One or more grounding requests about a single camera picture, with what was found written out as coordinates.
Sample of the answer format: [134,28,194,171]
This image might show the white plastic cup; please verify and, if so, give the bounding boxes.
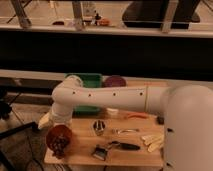
[107,108,119,116]

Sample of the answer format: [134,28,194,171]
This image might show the green plastic tray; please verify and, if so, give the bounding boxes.
[74,73,102,115]

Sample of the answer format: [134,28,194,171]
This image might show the red bowl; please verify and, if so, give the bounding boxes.
[46,125,72,151]

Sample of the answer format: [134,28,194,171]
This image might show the wooden utensil pieces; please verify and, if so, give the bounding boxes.
[141,134,164,153]

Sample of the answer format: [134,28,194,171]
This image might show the dark grapes bunch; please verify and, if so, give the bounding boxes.
[51,135,70,159]

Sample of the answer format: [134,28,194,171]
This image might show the small metal cup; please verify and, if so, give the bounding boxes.
[93,120,106,136]

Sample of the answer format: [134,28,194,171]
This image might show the black rectangular block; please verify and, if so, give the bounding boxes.
[156,116,164,125]

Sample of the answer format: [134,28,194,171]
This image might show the purple bowl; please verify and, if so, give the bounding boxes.
[104,75,126,87]

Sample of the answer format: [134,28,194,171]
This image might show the metal spoon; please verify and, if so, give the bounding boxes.
[112,129,140,135]

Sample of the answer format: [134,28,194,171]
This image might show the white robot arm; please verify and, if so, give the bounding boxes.
[39,75,213,171]

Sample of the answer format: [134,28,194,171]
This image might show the orange carrot toy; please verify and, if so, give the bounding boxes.
[125,113,149,119]

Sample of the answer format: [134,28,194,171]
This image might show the wooden table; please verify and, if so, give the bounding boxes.
[44,78,168,168]

